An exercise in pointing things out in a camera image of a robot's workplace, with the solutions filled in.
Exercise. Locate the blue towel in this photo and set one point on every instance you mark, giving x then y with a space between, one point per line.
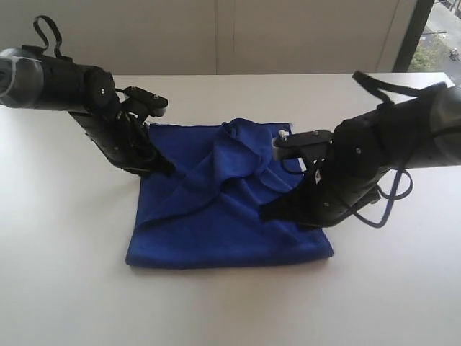
206 215

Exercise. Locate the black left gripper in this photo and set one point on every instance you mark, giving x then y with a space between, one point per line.
125 144

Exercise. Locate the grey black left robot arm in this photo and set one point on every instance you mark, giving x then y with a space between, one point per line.
42 78

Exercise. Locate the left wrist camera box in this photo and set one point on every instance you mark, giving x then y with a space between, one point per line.
142 103

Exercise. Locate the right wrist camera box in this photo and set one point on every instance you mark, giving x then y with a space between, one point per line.
312 145

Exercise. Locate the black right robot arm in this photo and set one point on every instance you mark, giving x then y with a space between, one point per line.
364 158

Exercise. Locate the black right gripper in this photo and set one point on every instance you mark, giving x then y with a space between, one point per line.
331 191

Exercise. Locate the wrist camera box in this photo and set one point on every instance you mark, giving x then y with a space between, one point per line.
142 103
312 145

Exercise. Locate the dark window frame post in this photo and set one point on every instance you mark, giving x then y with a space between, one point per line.
413 33

